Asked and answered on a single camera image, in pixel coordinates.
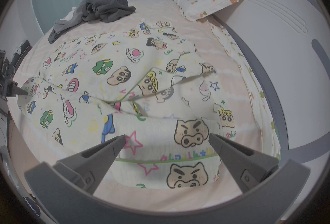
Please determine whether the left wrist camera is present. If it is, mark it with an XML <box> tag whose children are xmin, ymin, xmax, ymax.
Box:
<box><xmin>0</xmin><ymin>49</ymin><xmax>15</xmax><ymax>80</ymax></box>

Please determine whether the dark grey garment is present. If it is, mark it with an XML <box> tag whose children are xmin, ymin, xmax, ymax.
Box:
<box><xmin>48</xmin><ymin>28</ymin><xmax>64</xmax><ymax>44</ymax></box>

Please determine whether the white printed pyjama top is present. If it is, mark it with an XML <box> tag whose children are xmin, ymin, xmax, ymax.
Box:
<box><xmin>17</xmin><ymin>21</ymin><xmax>228</xmax><ymax>189</ymax></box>

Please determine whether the light grey garment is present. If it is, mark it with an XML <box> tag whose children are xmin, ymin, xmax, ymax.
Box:
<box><xmin>54</xmin><ymin>6</ymin><xmax>88</xmax><ymax>34</ymax></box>

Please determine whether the white printed pillow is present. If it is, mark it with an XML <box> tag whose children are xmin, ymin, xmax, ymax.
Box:
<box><xmin>173</xmin><ymin>0</ymin><xmax>246</xmax><ymax>21</ymax></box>

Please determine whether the black garment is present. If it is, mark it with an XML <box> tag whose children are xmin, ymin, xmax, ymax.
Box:
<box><xmin>82</xmin><ymin>0</ymin><xmax>136</xmax><ymax>23</ymax></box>

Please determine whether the bed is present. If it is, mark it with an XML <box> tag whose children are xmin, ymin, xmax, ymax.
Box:
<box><xmin>8</xmin><ymin>0</ymin><xmax>330</xmax><ymax>212</ymax></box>

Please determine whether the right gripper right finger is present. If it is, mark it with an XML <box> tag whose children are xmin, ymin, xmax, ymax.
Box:
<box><xmin>208</xmin><ymin>133</ymin><xmax>280</xmax><ymax>194</ymax></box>

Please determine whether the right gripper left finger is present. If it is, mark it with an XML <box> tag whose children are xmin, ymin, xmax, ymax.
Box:
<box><xmin>53</xmin><ymin>135</ymin><xmax>126</xmax><ymax>195</ymax></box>

